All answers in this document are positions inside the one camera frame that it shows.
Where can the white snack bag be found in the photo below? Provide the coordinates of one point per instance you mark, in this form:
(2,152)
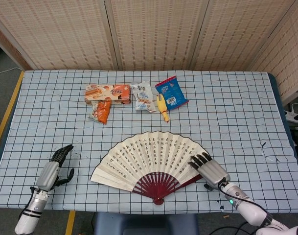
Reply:
(142,98)

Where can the white paper folding fan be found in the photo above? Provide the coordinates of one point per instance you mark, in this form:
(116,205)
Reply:
(144,156)

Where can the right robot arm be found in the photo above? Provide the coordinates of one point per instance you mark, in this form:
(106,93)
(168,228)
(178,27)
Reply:
(251,213)

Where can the orange biscuit box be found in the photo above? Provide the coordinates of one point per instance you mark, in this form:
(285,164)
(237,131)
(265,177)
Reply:
(114,94)

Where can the yellow rubber chicken toy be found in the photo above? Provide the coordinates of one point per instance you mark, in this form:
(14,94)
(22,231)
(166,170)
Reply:
(161,106)

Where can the orange snack bag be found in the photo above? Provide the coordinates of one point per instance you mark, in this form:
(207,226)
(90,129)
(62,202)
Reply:
(102,112)

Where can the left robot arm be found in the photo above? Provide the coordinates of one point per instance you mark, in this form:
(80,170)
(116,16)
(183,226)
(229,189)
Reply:
(29,218)

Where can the blue snack bag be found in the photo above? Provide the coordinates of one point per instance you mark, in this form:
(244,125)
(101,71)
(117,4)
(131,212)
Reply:
(173,94)

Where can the long yellow floor tape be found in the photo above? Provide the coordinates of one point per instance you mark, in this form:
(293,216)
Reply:
(6,112)

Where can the woven folding screen panel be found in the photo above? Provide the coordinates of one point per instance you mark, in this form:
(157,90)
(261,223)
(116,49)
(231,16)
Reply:
(158,31)
(6,41)
(65,31)
(290,61)
(236,31)

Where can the white power strip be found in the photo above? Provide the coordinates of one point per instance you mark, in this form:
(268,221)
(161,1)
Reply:
(294,116)

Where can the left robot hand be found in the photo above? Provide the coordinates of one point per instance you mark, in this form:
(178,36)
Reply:
(48,171)

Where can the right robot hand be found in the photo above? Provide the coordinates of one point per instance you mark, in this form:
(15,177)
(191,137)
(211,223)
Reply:
(212,172)

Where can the blue checkered tablecloth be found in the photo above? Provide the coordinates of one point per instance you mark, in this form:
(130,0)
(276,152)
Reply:
(236,122)

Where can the short yellow floor tape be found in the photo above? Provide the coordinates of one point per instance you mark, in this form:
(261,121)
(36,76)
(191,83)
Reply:
(70,222)

